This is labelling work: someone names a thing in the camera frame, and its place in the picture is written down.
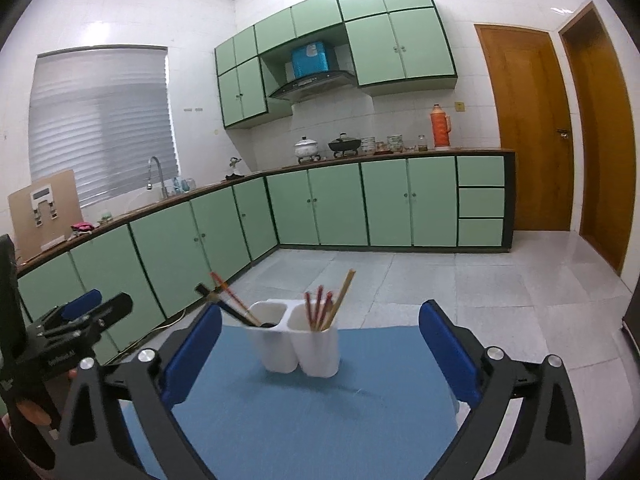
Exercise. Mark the metal kettle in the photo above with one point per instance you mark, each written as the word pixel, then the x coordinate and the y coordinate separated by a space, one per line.
pixel 234 165

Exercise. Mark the white window blind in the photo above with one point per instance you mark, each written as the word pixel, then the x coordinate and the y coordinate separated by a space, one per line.
pixel 100 125

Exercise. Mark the plain wooden door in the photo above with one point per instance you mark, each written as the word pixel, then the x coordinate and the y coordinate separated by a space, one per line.
pixel 600 140

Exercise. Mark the blue box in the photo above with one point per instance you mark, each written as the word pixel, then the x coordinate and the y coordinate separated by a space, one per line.
pixel 310 59

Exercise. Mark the person's left forearm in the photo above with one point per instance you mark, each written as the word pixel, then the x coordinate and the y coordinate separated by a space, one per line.
pixel 7 440

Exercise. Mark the green kitchen cabinets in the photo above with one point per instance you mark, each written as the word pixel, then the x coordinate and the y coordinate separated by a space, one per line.
pixel 420 45
pixel 340 205

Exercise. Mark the red cloth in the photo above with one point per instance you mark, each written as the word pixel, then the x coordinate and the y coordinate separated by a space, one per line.
pixel 82 227

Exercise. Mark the metal kitchen faucet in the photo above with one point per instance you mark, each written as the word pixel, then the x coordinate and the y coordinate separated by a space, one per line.
pixel 154 158

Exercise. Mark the blue table mat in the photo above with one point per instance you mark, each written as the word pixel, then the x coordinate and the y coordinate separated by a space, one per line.
pixel 280 410

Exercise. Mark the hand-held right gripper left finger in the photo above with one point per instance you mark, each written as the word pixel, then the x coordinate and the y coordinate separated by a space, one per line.
pixel 195 357

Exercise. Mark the green lower kitchen cabinets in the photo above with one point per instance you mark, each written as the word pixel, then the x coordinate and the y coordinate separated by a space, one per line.
pixel 340 205

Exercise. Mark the white cooking pot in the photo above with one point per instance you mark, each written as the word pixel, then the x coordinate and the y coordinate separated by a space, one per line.
pixel 306 148

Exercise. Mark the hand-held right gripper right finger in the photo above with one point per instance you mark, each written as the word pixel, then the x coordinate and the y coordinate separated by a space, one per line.
pixel 447 357

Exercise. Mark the green upper kitchen cabinets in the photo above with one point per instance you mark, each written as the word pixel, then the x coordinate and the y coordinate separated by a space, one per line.
pixel 420 45

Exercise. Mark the large glass jar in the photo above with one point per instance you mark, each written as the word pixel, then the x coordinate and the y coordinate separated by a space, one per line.
pixel 395 143

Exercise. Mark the white utensil holder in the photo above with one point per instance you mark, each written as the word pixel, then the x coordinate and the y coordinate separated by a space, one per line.
pixel 315 350

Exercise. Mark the white plastic bracket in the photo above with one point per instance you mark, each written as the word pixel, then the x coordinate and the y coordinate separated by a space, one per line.
pixel 42 197

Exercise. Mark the dark object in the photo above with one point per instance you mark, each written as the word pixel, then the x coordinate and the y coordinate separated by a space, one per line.
pixel 632 320

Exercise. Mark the person's left hand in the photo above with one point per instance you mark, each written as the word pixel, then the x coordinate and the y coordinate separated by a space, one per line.
pixel 35 412

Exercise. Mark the black wok with lid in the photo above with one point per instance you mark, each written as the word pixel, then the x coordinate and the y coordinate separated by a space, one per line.
pixel 344 145

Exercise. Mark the cardboard board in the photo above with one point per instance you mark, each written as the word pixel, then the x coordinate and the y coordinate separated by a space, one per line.
pixel 20 220

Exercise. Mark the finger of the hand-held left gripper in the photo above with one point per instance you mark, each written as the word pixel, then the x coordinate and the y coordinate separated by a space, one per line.
pixel 82 304
pixel 115 310

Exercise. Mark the black range hood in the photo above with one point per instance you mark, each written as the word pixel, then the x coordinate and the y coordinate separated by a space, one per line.
pixel 312 87

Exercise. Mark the small glass jar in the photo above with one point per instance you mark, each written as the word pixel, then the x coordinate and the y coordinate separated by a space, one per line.
pixel 422 144

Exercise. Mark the orange thermos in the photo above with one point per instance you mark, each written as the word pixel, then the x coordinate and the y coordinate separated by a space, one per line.
pixel 441 130

